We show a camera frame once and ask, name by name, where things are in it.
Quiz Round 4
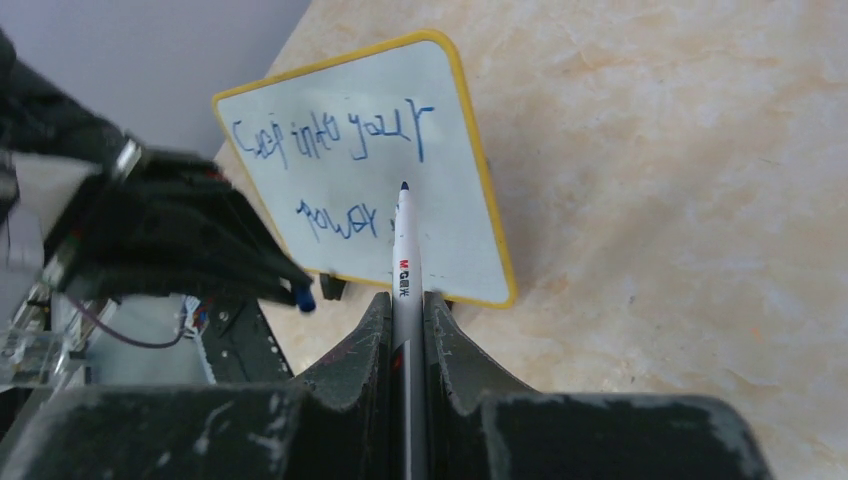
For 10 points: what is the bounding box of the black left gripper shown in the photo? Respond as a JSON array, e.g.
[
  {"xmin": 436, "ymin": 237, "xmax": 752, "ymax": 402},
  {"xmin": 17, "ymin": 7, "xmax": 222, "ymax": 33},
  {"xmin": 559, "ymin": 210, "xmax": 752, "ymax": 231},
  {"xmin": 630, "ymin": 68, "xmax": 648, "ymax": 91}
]
[{"xmin": 41, "ymin": 142, "xmax": 312, "ymax": 307}]

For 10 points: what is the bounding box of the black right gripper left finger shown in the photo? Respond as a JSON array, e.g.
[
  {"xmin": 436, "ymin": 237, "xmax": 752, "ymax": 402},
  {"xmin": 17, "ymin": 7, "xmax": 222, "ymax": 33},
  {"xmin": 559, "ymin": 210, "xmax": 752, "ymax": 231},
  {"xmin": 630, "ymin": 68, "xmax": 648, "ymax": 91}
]
[{"xmin": 1, "ymin": 293, "xmax": 392, "ymax": 479}]

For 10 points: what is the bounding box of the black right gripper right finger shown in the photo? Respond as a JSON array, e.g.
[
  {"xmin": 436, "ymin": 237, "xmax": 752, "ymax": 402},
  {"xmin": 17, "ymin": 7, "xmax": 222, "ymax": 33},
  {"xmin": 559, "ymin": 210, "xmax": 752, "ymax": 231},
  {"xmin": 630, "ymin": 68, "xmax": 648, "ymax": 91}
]
[{"xmin": 424, "ymin": 293, "xmax": 772, "ymax": 479}]

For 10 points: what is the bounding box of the blue marker cap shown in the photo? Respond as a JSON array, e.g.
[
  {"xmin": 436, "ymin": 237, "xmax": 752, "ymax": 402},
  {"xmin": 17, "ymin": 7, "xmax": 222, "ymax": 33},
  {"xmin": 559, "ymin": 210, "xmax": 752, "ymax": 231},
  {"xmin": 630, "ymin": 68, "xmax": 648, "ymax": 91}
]
[{"xmin": 291, "ymin": 284, "xmax": 316, "ymax": 313}]

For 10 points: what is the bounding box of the blue white marker pen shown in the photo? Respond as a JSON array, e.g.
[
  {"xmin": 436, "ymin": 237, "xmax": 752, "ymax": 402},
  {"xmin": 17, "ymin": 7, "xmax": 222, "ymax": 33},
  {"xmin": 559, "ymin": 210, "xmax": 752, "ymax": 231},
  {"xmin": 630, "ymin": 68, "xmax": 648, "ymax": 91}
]
[{"xmin": 392, "ymin": 181, "xmax": 428, "ymax": 479}]

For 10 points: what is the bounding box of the yellow-framed whiteboard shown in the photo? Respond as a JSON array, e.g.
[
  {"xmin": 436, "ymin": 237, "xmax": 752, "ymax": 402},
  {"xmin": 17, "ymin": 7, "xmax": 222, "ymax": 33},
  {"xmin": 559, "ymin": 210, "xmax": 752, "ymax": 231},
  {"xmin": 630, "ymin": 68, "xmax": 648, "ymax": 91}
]
[{"xmin": 212, "ymin": 29, "xmax": 517, "ymax": 308}]

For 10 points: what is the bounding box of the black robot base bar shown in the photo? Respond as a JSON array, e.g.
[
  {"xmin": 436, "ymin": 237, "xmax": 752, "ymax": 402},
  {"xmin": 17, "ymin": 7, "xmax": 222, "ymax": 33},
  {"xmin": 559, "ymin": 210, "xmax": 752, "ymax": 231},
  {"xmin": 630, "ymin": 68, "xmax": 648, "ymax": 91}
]
[{"xmin": 196, "ymin": 299, "xmax": 293, "ymax": 384}]

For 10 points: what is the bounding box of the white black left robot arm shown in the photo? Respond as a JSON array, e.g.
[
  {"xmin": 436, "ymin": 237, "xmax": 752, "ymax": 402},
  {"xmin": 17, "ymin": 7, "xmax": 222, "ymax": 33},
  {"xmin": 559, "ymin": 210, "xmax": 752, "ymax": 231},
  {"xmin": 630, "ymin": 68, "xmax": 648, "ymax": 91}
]
[{"xmin": 1, "ymin": 37, "xmax": 315, "ymax": 312}]

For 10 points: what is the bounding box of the black left board foot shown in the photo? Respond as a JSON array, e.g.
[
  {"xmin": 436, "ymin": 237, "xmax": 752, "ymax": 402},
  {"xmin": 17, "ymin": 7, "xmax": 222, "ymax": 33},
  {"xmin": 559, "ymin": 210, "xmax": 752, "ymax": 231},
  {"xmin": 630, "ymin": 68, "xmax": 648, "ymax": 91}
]
[{"xmin": 319, "ymin": 273, "xmax": 348, "ymax": 301}]

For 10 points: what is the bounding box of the white cable duct strip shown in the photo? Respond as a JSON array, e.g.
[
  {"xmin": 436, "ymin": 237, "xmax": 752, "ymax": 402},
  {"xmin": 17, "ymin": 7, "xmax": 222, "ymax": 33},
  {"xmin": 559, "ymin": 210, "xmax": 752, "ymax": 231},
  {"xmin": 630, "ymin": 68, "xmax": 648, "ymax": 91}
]
[{"xmin": 181, "ymin": 295, "xmax": 216, "ymax": 384}]

